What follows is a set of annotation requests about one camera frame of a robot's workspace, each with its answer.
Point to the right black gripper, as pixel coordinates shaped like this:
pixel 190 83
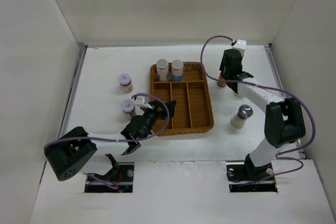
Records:
pixel 222 66

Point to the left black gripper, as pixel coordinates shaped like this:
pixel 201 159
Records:
pixel 157 104

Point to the red sauce bottle yellow cap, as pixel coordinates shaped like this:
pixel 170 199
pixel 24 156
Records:
pixel 221 81

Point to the purple label spice jar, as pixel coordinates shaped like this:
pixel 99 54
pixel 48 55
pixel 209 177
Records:
pixel 162 67

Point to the blue label spice jar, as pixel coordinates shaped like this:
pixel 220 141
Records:
pixel 177 68

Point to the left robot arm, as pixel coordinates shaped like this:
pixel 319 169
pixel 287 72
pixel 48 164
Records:
pixel 68 155

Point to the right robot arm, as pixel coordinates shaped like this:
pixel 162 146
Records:
pixel 284 123

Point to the brown wicker divided tray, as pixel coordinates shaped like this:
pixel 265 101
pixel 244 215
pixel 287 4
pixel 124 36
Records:
pixel 193 111

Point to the white bottle black cap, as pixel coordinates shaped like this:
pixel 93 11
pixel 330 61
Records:
pixel 238 95

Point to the red label jar near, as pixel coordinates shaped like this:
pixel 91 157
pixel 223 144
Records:
pixel 128 108

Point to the red label jar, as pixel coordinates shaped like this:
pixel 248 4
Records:
pixel 125 83
pixel 128 108

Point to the red label jar far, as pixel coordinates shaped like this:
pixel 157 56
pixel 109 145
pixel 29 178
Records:
pixel 125 83

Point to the white shaker silver cap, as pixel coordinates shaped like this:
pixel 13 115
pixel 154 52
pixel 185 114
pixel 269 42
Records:
pixel 243 114

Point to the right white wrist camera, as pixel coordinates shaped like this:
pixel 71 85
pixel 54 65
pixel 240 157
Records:
pixel 239 45

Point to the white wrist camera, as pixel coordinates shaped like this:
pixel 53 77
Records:
pixel 239 45
pixel 141 101

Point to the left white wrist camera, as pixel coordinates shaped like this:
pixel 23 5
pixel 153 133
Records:
pixel 141 101

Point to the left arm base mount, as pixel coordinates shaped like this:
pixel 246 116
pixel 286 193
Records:
pixel 118 179

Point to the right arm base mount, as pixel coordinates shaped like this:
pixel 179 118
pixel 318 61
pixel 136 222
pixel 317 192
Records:
pixel 245 180

